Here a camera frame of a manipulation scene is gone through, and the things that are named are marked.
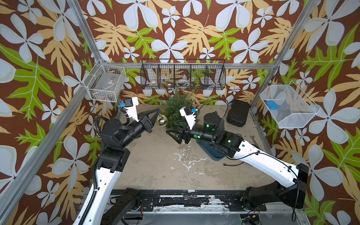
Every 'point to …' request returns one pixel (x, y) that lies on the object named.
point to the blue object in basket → (272, 105)
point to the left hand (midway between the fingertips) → (159, 109)
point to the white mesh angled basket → (288, 106)
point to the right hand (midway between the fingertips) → (170, 126)
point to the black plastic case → (238, 113)
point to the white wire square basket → (104, 82)
